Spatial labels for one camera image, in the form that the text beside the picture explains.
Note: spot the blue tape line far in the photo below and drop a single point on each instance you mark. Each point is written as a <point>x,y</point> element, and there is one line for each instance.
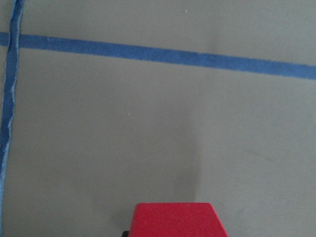
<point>171,56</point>

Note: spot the blue tape line left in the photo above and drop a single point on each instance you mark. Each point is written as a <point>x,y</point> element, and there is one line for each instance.
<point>8,99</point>

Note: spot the blue tape line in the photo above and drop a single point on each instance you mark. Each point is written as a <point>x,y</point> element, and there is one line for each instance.
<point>171,56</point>
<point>8,99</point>

